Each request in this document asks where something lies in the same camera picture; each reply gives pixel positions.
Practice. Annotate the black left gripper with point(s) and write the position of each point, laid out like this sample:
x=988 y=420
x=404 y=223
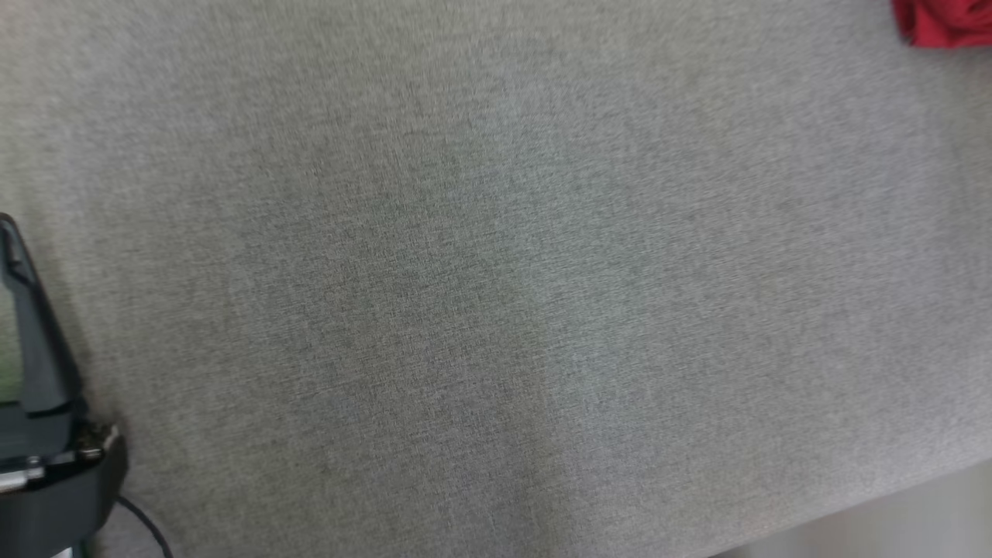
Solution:
x=54 y=504

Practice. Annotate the red shorts with white trim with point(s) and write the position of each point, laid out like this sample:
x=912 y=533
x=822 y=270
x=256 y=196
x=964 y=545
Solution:
x=945 y=19

